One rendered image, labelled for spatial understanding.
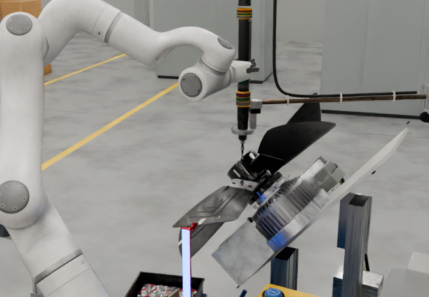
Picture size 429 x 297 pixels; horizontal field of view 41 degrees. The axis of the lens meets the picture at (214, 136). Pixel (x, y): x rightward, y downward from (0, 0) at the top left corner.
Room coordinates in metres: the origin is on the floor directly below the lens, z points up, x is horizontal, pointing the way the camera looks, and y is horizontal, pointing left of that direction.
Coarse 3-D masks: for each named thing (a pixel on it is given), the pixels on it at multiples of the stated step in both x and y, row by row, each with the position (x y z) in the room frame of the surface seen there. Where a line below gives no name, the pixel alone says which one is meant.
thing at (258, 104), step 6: (252, 102) 1.65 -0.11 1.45; (258, 102) 1.65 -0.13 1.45; (252, 108) 1.65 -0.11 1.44; (258, 108) 1.65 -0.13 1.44; (252, 114) 1.65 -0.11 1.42; (252, 120) 1.65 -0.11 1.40; (234, 126) 1.68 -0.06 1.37; (252, 126) 1.65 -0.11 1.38; (234, 132) 1.64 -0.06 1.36; (240, 132) 1.63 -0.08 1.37; (246, 132) 1.63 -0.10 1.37; (252, 132) 1.64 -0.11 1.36
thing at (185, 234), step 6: (186, 234) 1.34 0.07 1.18; (186, 240) 1.34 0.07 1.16; (186, 246) 1.34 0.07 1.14; (186, 252) 1.34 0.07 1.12; (186, 258) 1.34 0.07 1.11; (186, 264) 1.34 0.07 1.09; (186, 270) 1.34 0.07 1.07; (186, 276) 1.34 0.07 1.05; (186, 282) 1.34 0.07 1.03; (186, 288) 1.34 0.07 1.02; (186, 294) 1.34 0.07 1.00
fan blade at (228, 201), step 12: (216, 192) 1.62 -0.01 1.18; (228, 192) 1.60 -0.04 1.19; (240, 192) 1.60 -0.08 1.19; (252, 192) 1.60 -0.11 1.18; (204, 204) 1.56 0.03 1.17; (216, 204) 1.53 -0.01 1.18; (228, 204) 1.52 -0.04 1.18; (240, 204) 1.51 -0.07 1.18; (192, 216) 1.51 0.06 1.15; (204, 216) 1.48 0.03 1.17; (216, 216) 1.46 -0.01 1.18; (228, 216) 1.44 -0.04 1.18
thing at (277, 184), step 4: (280, 180) 1.69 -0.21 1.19; (284, 180) 1.70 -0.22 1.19; (276, 184) 1.67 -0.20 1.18; (280, 184) 1.68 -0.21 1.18; (272, 188) 1.66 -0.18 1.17; (276, 188) 1.67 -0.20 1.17; (264, 192) 1.67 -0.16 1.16; (268, 192) 1.66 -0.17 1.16; (272, 192) 1.66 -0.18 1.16; (260, 196) 1.68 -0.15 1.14; (264, 196) 1.65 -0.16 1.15; (268, 196) 1.65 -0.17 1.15; (260, 200) 1.66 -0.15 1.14; (264, 200) 1.65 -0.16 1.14; (256, 204) 1.67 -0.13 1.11
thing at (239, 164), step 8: (248, 152) 1.74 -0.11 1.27; (240, 160) 1.71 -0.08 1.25; (248, 160) 1.72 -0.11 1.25; (232, 168) 1.71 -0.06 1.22; (240, 168) 1.70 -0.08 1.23; (248, 168) 1.70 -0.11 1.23; (256, 168) 1.70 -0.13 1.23; (232, 176) 1.72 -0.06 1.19; (240, 176) 1.70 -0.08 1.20; (248, 176) 1.69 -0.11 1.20; (256, 176) 1.69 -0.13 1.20; (264, 176) 1.71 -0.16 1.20; (272, 176) 1.69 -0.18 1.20; (280, 176) 1.70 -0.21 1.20; (264, 184) 1.67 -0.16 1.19; (272, 184) 1.67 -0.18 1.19; (256, 192) 1.66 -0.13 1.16; (256, 200) 1.66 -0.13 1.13
